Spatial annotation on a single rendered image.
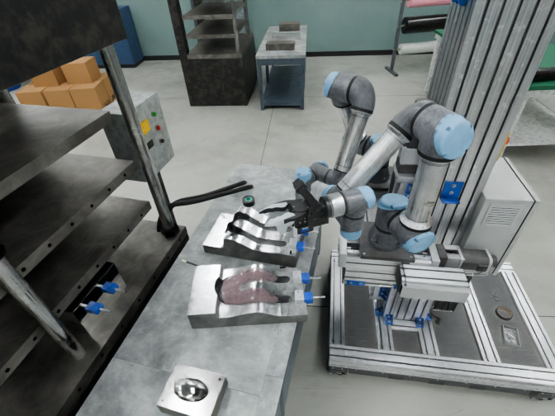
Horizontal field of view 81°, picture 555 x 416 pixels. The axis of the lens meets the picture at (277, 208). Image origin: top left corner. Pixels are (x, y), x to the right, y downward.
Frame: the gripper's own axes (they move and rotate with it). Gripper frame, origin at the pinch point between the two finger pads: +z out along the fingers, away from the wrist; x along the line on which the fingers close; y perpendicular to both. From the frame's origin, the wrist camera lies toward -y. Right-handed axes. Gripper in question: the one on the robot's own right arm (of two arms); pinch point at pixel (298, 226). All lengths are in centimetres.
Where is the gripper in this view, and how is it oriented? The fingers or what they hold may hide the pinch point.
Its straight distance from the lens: 171.7
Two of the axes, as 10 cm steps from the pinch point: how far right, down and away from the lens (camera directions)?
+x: 2.5, -6.3, 7.3
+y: 9.7, 1.3, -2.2
